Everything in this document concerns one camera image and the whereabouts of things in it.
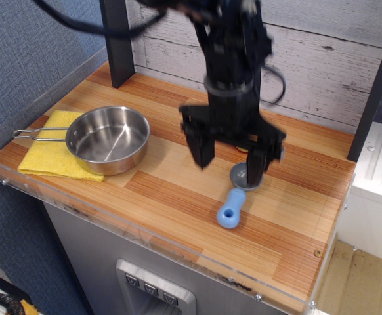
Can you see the black frame post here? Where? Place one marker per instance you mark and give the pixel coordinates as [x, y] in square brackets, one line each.
[367, 117]
[120, 53]

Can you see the stainless steel pot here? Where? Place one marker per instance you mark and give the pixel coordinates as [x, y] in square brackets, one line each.
[106, 141]

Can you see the yellow cloth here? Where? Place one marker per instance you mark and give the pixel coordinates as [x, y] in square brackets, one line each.
[53, 158]

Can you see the yellow object bottom left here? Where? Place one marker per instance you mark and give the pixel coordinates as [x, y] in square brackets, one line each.
[14, 306]

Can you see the black left frame post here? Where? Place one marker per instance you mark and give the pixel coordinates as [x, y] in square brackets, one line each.
[120, 53]

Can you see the grey cabinet with dispenser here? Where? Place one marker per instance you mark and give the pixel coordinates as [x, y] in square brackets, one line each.
[122, 276]

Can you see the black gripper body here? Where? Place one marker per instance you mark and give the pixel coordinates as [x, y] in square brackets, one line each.
[233, 117]

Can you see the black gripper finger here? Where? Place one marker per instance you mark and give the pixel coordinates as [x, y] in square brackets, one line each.
[258, 161]
[202, 148]

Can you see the red and yellow toy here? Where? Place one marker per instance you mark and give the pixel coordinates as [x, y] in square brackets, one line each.
[242, 150]

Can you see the white appliance at right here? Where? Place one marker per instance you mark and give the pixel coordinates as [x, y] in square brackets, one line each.
[360, 222]

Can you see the blue and grey toy spoon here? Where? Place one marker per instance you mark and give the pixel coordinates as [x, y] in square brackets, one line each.
[228, 216]

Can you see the black right frame post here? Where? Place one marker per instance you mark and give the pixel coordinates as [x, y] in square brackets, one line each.
[367, 117]

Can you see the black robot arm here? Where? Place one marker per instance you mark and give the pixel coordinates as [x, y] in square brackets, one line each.
[235, 45]

